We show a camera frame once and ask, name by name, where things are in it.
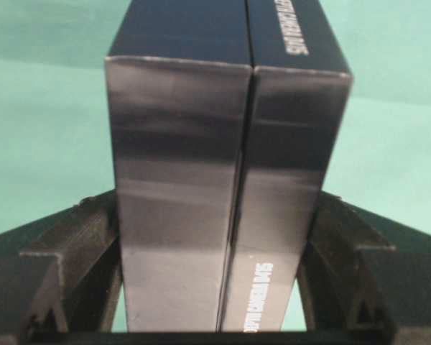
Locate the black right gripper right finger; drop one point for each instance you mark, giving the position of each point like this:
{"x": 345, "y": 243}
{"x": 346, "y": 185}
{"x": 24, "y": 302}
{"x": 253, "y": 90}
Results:
{"x": 364, "y": 273}

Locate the black RealSense box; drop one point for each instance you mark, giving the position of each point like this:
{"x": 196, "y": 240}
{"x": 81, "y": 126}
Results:
{"x": 223, "y": 118}

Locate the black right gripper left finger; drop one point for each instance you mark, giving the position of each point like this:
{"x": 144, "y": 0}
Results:
{"x": 61, "y": 273}

